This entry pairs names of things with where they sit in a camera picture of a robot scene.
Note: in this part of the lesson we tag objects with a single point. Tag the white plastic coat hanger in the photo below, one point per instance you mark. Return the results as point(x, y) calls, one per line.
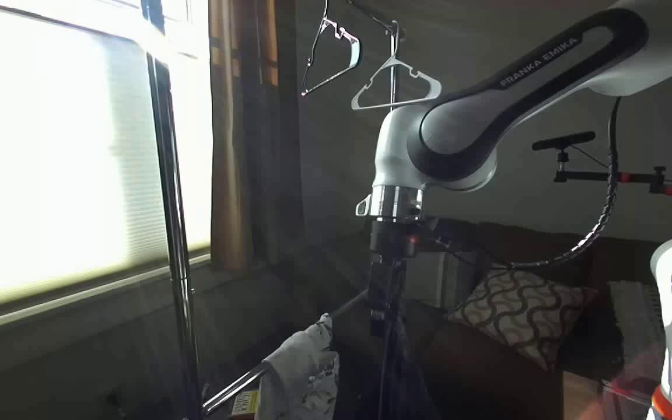
point(392, 68)

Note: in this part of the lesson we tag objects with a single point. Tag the grey plastic coat hanger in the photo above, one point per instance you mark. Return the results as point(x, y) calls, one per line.
point(343, 39)

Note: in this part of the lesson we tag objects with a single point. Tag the grey white hanging garment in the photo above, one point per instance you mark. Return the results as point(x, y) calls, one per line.
point(302, 375)

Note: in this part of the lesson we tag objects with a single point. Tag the metal clothes rack frame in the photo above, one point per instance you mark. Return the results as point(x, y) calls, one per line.
point(176, 224)

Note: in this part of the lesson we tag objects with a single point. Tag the brown curtain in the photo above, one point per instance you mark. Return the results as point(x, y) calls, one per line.
point(258, 207)

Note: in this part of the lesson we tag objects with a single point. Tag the dark hanging garment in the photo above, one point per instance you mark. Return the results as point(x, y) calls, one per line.
point(379, 379)

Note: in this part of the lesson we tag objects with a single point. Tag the black camera on mount arm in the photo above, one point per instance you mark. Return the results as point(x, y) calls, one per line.
point(657, 180)

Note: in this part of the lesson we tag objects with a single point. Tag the brown sofa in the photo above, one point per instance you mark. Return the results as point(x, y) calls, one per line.
point(607, 365)

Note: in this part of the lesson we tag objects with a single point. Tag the patterned beige cushion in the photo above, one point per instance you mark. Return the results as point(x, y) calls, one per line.
point(523, 311)

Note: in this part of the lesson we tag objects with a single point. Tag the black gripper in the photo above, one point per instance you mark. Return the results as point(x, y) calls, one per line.
point(391, 250)

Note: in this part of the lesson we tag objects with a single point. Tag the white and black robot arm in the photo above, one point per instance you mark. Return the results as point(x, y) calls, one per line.
point(454, 138)

